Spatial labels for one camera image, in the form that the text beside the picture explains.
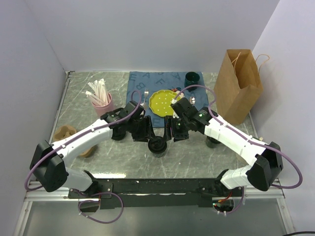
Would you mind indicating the silver spoon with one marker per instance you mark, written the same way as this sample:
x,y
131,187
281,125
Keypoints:
x,y
192,100

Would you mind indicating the dark transparent coffee cup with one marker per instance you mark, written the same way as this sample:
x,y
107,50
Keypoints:
x,y
159,153

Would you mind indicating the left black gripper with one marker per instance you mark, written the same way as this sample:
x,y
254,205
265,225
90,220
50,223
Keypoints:
x,y
147,132

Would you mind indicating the yellow dotted plate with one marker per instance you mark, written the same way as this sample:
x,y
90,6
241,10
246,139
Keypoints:
x,y
160,102

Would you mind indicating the brown paper bag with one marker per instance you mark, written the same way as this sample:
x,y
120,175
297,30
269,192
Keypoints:
x,y
238,85

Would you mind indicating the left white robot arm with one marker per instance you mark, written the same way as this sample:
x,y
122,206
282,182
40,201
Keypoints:
x,y
51,162

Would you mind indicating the white wrapped straws bundle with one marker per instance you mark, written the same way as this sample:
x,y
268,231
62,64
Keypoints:
x,y
100,95

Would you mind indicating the black coffee cup lid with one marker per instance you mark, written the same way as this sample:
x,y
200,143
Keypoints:
x,y
161,144

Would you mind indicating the brown cardboard cup carrier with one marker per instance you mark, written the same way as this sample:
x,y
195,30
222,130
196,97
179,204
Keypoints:
x,y
66,131

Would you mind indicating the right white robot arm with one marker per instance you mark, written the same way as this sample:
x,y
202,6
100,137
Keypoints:
x,y
264,162

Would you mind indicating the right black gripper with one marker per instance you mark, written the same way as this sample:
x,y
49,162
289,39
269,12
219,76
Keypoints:
x,y
168,123

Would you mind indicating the small cartoon figurine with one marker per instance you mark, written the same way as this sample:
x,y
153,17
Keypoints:
x,y
177,91

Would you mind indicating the blue alphabet placemat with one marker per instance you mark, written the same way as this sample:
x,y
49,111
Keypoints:
x,y
155,81

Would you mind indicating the black cup stack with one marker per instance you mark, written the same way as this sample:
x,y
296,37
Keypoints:
x,y
211,142

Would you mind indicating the pink straw holder cup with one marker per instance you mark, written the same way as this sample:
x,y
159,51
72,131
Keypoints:
x,y
101,110

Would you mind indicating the stack of black lids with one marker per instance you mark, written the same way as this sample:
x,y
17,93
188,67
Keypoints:
x,y
118,134

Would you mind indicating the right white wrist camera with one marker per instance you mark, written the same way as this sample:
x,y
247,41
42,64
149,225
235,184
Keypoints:
x,y
176,99

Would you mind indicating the dark green mug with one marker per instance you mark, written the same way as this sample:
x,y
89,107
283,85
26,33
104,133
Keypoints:
x,y
191,78

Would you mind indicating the silver fork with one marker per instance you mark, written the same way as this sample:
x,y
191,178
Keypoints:
x,y
146,93

